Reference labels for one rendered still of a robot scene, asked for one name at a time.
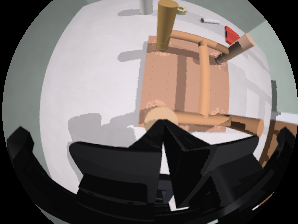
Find flat red rectangular block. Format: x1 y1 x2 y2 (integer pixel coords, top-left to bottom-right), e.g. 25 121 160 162
225 26 239 45

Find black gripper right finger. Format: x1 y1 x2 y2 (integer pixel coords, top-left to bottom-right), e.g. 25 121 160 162
163 119 259 209

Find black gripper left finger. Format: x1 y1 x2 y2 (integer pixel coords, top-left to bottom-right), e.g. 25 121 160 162
69 119 164 204

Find beige tape roll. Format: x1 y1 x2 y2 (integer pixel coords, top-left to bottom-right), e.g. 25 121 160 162
177 5 187 15

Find brown wooden stool legs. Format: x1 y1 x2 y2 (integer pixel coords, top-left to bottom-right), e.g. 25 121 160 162
144 0 264 137

